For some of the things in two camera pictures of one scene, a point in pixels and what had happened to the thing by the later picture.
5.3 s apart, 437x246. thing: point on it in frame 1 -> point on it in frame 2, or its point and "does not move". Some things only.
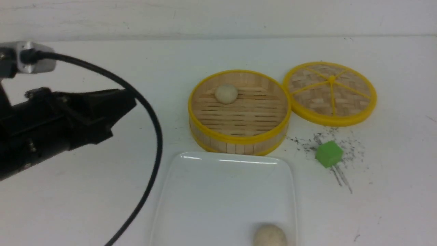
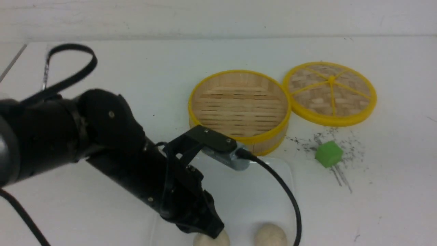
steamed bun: x=270 y=235 does not move
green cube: x=329 y=153 does not move
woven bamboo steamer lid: x=329 y=94 does not move
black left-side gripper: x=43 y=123 -> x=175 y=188
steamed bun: x=226 y=94 -> x=201 y=239
